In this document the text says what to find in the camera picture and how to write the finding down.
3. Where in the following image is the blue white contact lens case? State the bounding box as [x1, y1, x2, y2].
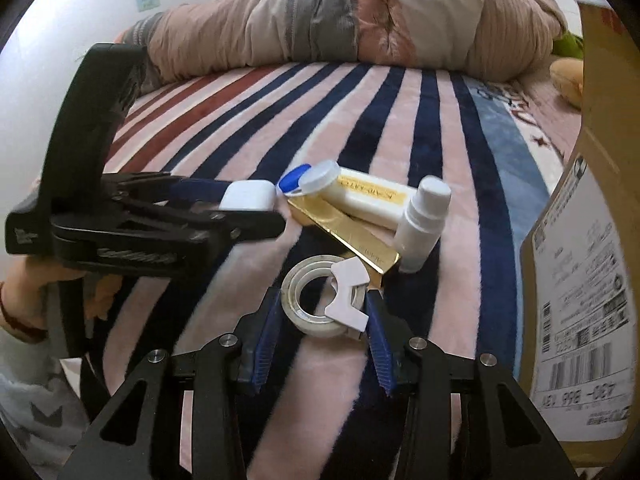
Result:
[277, 159, 342, 199]

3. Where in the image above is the person's left hand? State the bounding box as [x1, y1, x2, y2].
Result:
[0, 259, 87, 332]

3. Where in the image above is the striped pink blanket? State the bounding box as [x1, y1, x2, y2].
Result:
[30, 60, 567, 480]

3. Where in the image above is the green plush toy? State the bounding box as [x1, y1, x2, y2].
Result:
[552, 30, 585, 59]

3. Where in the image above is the yellow plush toy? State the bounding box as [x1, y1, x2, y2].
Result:
[549, 57, 585, 109]

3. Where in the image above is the cardboard box with shipping label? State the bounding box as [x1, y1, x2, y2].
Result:
[517, 0, 640, 472]

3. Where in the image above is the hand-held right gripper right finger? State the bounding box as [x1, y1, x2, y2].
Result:
[366, 291, 579, 480]

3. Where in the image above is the white earbuds case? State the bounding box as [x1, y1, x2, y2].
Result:
[218, 180, 277, 213]

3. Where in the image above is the printed blue pink bedsheet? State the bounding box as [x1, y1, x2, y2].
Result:
[465, 55, 586, 182]

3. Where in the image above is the clear tape roll with dispenser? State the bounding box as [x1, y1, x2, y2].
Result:
[280, 255, 372, 339]

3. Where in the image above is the person's left forearm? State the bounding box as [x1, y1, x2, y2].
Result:
[0, 327, 98, 463]

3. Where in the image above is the white plastic bottle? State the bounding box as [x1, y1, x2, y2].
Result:
[392, 175, 453, 274]

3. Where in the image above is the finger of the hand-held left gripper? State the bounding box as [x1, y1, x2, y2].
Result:
[101, 171, 232, 212]
[51, 204, 288, 247]

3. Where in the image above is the red string bracelet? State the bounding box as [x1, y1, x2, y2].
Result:
[0, 284, 47, 343]

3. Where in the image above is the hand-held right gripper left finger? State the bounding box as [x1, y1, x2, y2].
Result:
[59, 287, 286, 480]

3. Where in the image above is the flat gold box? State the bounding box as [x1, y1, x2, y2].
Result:
[287, 195, 402, 288]

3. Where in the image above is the white tube with clear cap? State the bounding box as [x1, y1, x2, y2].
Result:
[320, 167, 419, 226]

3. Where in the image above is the pink grey quilt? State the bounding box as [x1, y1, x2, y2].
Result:
[115, 0, 569, 97]

